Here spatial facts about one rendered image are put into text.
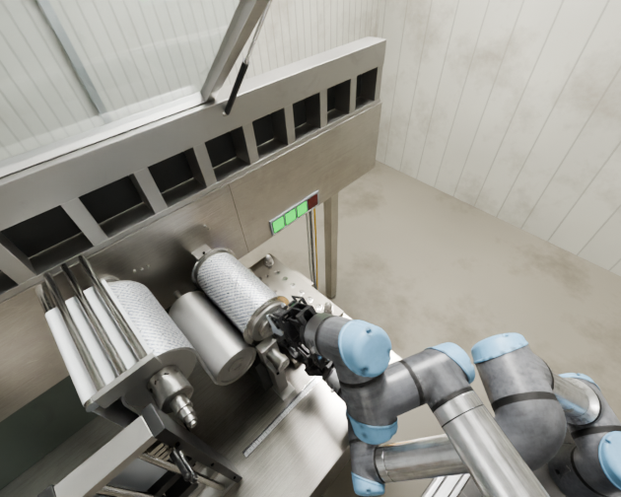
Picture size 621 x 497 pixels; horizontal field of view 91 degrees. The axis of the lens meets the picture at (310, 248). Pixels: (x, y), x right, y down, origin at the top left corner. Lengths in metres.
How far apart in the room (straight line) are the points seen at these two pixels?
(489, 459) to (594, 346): 2.24
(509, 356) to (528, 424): 0.12
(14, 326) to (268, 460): 0.71
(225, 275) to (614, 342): 2.53
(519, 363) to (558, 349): 1.83
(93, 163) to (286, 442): 0.88
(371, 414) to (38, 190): 0.72
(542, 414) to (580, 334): 2.02
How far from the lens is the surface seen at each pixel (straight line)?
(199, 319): 0.88
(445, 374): 0.56
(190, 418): 0.66
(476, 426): 0.55
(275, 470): 1.06
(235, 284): 0.82
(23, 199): 0.79
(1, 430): 1.18
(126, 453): 0.58
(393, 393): 0.54
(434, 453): 0.81
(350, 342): 0.46
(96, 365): 0.66
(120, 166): 0.80
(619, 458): 1.13
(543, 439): 0.75
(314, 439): 1.06
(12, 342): 0.97
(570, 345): 2.65
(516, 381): 0.76
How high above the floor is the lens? 1.94
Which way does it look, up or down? 47 degrees down
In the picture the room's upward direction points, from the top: 4 degrees counter-clockwise
